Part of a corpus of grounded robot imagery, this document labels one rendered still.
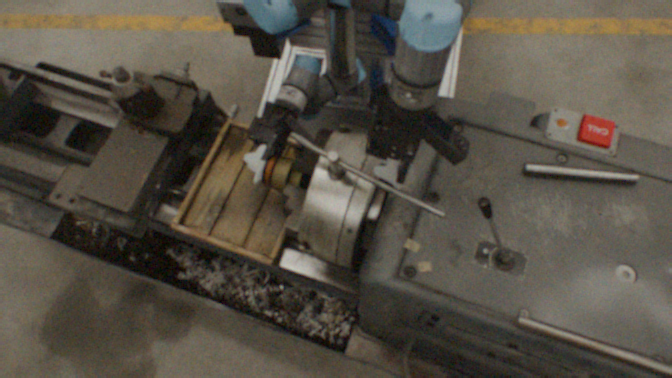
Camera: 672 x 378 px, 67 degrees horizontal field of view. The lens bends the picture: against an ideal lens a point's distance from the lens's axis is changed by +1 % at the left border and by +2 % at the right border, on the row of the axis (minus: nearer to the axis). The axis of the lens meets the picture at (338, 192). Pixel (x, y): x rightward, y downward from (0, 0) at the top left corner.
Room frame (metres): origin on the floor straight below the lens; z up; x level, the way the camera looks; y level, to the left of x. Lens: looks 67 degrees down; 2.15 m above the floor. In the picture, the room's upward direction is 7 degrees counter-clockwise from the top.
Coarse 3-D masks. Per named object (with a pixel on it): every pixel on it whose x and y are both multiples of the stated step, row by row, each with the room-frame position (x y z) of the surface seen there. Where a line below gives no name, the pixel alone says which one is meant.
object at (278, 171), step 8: (272, 160) 0.54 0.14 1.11; (280, 160) 0.54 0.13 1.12; (288, 160) 0.54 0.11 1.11; (264, 168) 0.52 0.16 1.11; (272, 168) 0.52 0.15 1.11; (280, 168) 0.51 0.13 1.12; (288, 168) 0.51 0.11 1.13; (264, 176) 0.51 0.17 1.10; (272, 176) 0.50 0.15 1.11; (280, 176) 0.50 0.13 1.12; (288, 176) 0.49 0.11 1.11; (296, 176) 0.49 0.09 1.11; (304, 176) 0.51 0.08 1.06; (272, 184) 0.49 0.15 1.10; (280, 184) 0.48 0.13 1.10; (296, 184) 0.48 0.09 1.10; (304, 184) 0.50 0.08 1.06
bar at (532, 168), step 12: (528, 168) 0.37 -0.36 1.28; (540, 168) 0.37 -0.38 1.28; (552, 168) 0.37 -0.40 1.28; (564, 168) 0.36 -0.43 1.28; (576, 168) 0.36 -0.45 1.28; (588, 168) 0.36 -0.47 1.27; (600, 180) 0.33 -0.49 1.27; (612, 180) 0.33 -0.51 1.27; (624, 180) 0.33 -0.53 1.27; (636, 180) 0.32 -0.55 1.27
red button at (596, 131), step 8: (584, 120) 0.46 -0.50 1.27; (592, 120) 0.46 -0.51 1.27; (600, 120) 0.46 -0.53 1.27; (608, 120) 0.46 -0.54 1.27; (584, 128) 0.45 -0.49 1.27; (592, 128) 0.44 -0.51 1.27; (600, 128) 0.44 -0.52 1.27; (608, 128) 0.44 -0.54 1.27; (584, 136) 0.43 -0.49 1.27; (592, 136) 0.43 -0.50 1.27; (600, 136) 0.42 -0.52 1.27; (608, 136) 0.42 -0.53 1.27; (592, 144) 0.41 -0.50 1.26; (600, 144) 0.41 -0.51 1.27; (608, 144) 0.40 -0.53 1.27
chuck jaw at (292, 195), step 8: (288, 184) 0.48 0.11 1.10; (288, 192) 0.46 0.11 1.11; (296, 192) 0.46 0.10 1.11; (304, 192) 0.45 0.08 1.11; (288, 200) 0.44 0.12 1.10; (296, 200) 0.43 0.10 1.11; (304, 200) 0.43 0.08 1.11; (288, 208) 0.42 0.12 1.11; (296, 208) 0.41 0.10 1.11; (296, 216) 0.39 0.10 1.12; (288, 224) 0.38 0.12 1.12; (296, 224) 0.37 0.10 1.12; (288, 232) 0.36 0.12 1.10; (296, 232) 0.36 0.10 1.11
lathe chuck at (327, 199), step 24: (336, 144) 0.50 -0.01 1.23; (360, 144) 0.50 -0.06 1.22; (360, 168) 0.43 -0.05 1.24; (312, 192) 0.40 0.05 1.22; (336, 192) 0.39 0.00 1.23; (312, 216) 0.36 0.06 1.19; (336, 216) 0.35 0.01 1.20; (312, 240) 0.33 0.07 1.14; (336, 240) 0.31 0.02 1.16; (336, 264) 0.29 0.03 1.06
